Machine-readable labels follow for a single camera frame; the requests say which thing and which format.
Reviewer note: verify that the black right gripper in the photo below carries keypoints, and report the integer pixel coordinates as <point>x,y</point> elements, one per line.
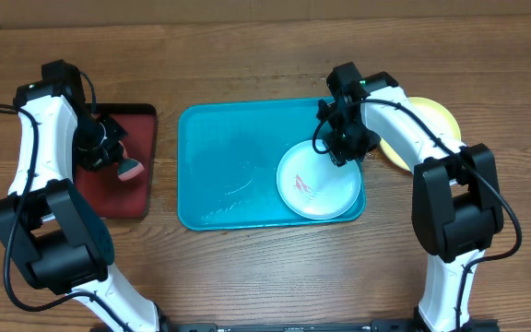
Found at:
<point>339,157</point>

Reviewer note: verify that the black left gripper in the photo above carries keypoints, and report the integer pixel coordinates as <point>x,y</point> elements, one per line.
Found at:
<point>93,160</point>

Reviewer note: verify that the green and orange sponge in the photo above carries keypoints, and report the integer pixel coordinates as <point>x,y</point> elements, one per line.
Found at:
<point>128,168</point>

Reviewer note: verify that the green-rimmed plate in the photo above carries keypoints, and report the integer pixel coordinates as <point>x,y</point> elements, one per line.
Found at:
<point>439,117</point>

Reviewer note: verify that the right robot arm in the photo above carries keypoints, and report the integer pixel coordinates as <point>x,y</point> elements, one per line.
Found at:
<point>455,208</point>

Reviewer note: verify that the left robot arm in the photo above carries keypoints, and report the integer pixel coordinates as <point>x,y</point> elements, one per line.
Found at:
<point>57,248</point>

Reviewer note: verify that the dark red rectangular tray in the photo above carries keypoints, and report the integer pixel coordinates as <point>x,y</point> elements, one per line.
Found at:
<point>110,197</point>

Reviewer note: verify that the teal plastic serving tray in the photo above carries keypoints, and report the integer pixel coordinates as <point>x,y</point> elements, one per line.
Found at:
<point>228,155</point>

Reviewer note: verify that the light blue plate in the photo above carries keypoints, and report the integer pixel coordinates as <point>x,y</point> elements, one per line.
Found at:
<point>316,189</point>

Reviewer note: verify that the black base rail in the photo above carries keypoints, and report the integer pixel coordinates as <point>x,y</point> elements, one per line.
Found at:
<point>377,325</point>

